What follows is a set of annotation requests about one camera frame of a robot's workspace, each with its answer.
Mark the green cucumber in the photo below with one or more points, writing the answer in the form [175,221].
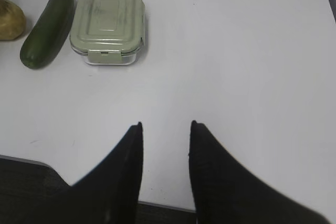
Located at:
[47,37]

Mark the yellow pear-shaped squash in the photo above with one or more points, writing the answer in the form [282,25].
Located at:
[13,20]

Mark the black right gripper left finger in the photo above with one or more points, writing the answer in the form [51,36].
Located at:
[110,192]

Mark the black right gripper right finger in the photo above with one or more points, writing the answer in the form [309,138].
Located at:
[224,191]

